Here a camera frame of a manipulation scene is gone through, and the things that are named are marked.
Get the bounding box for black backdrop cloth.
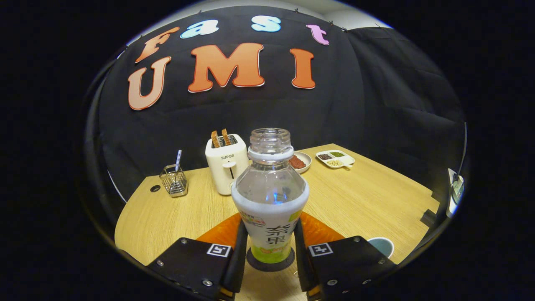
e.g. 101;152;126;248
84;5;466;218

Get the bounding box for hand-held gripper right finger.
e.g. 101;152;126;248
293;211;397;301

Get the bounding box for white cup blue inside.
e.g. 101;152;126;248
367;237;395;258

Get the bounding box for dark brown round coaster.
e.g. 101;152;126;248
246;247;296;272

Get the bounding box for white plate with brown food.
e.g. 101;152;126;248
288;151;312;174

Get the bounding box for wire mesh utensil holder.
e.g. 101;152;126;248
159;164;189;198

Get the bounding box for divided white dish with grains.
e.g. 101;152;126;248
316;150;356;168

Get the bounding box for cream white toaster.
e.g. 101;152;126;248
205;134;250;196

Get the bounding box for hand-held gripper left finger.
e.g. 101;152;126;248
146;212;249;301

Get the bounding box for wooden table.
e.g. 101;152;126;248
114;143;440;301

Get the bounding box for black table edge clamp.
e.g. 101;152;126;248
420;209;437;228

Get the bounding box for clear juice bottle white label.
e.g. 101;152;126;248
231;128;310;264

